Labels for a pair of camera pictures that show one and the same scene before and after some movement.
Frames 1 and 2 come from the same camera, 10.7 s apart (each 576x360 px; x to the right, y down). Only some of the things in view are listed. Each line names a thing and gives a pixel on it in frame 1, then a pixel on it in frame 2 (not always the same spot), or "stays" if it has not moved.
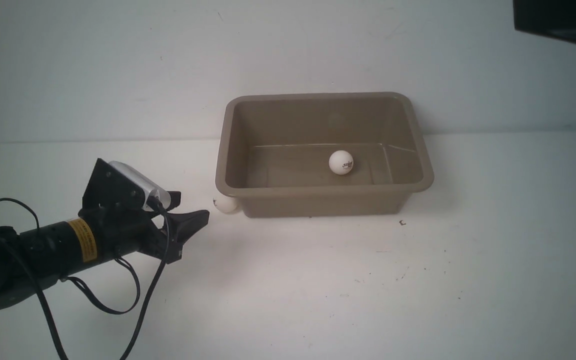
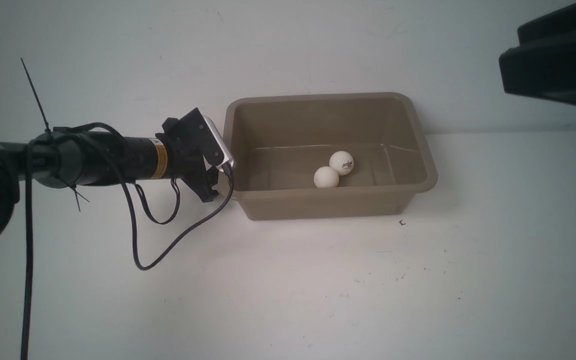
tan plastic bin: x=274 y=148 stays
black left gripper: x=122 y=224 -> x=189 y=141
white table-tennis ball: x=341 y=162 stays
